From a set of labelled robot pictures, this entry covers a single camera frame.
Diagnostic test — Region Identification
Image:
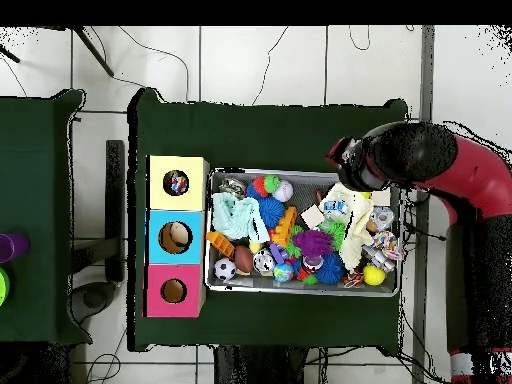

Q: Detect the wide orange studded block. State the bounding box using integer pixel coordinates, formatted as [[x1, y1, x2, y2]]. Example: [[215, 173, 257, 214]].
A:
[[271, 205, 299, 248]]

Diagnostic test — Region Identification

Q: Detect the purple spiky rubber ball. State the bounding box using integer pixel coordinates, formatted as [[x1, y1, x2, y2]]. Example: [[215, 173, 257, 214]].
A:
[[292, 228, 336, 258]]

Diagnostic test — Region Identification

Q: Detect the brown toy football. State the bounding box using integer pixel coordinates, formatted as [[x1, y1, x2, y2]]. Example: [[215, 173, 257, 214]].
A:
[[234, 244, 255, 275]]

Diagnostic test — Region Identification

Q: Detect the long orange toy block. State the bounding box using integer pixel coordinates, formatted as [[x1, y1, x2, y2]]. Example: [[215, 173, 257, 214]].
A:
[[205, 230, 236, 259]]

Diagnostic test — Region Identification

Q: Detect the small colourful patterned cloth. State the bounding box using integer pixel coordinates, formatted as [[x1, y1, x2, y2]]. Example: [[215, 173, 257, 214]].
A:
[[163, 170, 190, 196]]

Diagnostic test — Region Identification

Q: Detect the silver mesh bin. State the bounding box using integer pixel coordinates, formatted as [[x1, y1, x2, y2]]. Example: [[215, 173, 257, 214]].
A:
[[204, 166, 405, 298]]

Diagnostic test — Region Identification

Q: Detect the wooden box with three holes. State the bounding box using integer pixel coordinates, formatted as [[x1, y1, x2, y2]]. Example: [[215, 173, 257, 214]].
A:
[[143, 154, 211, 319]]

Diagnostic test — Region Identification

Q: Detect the cream yellow cloth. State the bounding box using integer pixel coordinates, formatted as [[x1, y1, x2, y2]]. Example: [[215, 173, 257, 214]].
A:
[[325, 181, 376, 271]]

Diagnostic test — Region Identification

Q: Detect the dark green tablecloth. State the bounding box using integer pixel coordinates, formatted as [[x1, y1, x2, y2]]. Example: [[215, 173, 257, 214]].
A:
[[126, 88, 409, 357], [0, 88, 93, 345]]

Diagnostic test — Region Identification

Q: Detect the blue spiky rubber ball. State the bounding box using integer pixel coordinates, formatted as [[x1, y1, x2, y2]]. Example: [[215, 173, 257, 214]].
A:
[[315, 252, 346, 286]]

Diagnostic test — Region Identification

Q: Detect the mint green cloth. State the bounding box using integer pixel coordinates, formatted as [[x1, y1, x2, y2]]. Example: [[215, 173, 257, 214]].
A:
[[211, 191, 272, 243]]

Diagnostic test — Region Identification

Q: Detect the blue globe ball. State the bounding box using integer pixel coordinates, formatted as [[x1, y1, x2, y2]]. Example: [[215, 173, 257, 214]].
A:
[[273, 262, 295, 283]]

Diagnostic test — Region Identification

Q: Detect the black and white soccer ball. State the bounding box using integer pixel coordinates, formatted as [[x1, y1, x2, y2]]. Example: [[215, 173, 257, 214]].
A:
[[213, 256, 237, 281]]

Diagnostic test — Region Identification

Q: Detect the black tripod leg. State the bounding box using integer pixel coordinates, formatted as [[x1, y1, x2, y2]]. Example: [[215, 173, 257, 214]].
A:
[[0, 45, 21, 64], [73, 26, 115, 78]]

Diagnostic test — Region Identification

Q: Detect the grey round stand base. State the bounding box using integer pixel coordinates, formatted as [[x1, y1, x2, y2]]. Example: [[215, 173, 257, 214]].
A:
[[70, 281, 118, 325]]

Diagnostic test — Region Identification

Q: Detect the purple plastic cup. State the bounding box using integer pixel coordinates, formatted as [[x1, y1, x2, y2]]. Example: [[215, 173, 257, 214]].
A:
[[0, 234, 15, 264], [6, 233, 31, 259]]

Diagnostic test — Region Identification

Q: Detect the lime green plastic cup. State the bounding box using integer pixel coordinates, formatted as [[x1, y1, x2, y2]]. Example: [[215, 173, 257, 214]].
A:
[[0, 266, 10, 307]]

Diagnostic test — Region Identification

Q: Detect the black cable bundle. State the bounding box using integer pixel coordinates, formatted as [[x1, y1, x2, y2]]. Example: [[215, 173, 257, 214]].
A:
[[402, 188, 431, 213]]

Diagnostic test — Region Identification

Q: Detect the grey floor cable cover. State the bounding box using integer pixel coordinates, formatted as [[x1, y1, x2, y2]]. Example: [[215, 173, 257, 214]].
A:
[[411, 25, 436, 384]]

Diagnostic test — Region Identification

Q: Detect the thin black floor cable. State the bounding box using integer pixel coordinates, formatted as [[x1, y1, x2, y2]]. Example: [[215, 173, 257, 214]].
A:
[[403, 223, 448, 242]]

